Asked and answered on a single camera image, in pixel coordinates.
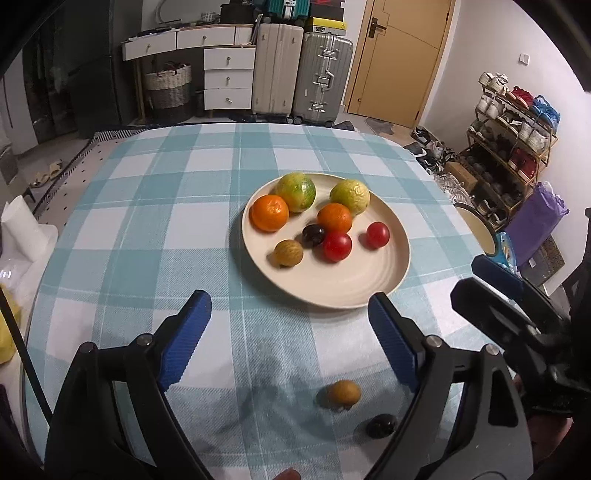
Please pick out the orange mandarin right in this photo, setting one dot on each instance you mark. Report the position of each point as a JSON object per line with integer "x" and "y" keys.
{"x": 335, "y": 217}

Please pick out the brown longan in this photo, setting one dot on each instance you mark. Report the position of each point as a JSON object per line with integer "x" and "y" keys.
{"x": 288, "y": 253}
{"x": 344, "y": 394}

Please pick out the orange mandarin left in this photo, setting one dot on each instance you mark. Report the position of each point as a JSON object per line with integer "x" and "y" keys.
{"x": 269, "y": 213}

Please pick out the white drawer desk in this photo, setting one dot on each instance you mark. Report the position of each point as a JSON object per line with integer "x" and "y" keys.
{"x": 221, "y": 59}

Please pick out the cream round bin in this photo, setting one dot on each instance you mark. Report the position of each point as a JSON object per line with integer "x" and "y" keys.
{"x": 480, "y": 228}

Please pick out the woven laundry basket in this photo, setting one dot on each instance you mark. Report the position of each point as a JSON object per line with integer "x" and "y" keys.
{"x": 169, "y": 93}

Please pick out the red cherry tomato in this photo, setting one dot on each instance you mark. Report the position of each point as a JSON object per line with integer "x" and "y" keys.
{"x": 378, "y": 235}
{"x": 337, "y": 246}

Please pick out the wooden door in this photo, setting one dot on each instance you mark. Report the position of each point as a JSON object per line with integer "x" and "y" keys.
{"x": 398, "y": 54}

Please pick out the white paper roll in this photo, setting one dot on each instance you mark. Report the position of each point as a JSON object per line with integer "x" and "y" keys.
{"x": 25, "y": 230}

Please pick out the teal suitcase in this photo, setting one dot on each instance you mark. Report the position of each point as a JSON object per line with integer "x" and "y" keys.
{"x": 288, "y": 9}

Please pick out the left hand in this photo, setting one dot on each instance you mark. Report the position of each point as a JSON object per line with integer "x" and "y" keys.
{"x": 289, "y": 474}

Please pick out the cream round plate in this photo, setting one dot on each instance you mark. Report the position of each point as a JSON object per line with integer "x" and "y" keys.
{"x": 347, "y": 284}

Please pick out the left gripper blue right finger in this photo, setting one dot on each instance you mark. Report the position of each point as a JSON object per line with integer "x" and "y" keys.
{"x": 401, "y": 340}

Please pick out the dark plum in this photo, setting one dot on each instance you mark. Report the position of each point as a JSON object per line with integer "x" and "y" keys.
{"x": 381, "y": 426}
{"x": 313, "y": 235}

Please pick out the stacked shoe boxes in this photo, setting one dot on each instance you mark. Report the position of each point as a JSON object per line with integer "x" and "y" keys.
{"x": 326, "y": 16}

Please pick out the yellow green citrus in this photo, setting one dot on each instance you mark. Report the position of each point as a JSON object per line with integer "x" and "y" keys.
{"x": 351, "y": 193}

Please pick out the green orange citrus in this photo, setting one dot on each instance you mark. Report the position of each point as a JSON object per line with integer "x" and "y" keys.
{"x": 297, "y": 190}

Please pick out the silver suitcase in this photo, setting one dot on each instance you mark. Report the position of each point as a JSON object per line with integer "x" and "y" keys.
{"x": 321, "y": 78}

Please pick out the orange mandarin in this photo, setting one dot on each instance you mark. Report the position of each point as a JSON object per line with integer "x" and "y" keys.
{"x": 269, "y": 213}
{"x": 335, "y": 217}

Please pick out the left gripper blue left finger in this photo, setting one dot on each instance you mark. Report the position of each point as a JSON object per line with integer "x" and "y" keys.
{"x": 178, "y": 336}

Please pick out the right hand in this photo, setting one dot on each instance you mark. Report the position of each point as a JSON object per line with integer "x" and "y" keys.
{"x": 547, "y": 429}

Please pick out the shoe rack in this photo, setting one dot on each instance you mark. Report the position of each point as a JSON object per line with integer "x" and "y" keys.
{"x": 509, "y": 144}

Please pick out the beige suitcase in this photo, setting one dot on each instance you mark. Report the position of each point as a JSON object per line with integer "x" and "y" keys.
{"x": 278, "y": 53}

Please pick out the purple bag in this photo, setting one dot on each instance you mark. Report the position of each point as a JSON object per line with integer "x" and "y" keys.
{"x": 534, "y": 222}

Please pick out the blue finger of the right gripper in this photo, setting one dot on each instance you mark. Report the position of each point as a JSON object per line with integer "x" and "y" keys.
{"x": 498, "y": 276}

